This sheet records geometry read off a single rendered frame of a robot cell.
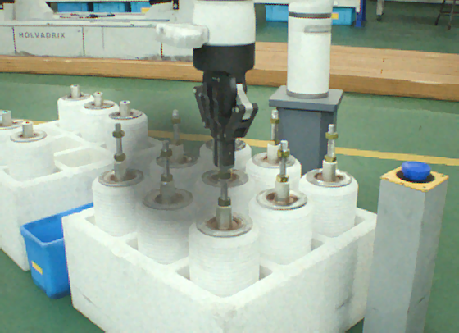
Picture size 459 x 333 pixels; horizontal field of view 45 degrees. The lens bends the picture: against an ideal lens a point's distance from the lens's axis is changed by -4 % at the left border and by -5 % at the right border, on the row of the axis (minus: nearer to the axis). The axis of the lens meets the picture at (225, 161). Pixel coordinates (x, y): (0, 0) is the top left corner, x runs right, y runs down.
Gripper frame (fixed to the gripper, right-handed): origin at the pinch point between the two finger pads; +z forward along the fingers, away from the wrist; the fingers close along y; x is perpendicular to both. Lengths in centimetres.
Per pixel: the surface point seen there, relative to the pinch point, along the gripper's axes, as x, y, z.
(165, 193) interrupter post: 3.9, 10.4, 8.8
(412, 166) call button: -22.8, -10.9, 2.2
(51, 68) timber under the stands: -27, 248, 32
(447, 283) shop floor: -50, 1, 35
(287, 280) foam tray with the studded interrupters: -6.5, -6.0, 17.5
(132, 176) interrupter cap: 4.9, 22.2, 10.0
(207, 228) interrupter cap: 2.6, -0.5, 9.8
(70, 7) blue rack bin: -110, 549, 24
